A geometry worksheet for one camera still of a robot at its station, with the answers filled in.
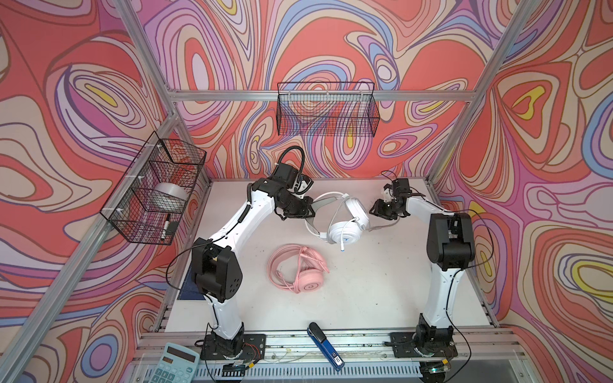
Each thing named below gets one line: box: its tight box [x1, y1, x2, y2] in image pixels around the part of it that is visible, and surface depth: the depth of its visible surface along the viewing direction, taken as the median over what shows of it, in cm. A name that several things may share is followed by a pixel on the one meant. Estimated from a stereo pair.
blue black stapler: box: [306, 321, 345, 372], surface depth 72 cm
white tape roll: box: [149, 181, 190, 214], surface depth 74 cm
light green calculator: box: [148, 342, 201, 383], surface depth 70 cm
